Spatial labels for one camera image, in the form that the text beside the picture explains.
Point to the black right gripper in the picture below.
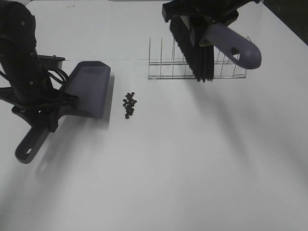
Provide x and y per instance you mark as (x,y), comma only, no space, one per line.
(215,9)

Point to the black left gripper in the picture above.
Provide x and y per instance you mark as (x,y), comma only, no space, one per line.
(34,86)

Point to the pile of coffee beans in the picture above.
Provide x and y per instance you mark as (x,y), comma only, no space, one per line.
(129,103)

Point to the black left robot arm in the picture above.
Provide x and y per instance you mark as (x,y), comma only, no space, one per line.
(17,30)

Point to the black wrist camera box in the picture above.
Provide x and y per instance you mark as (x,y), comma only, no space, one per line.
(51,61)

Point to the metal wire dish rack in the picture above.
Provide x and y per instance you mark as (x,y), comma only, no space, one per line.
(166,62)

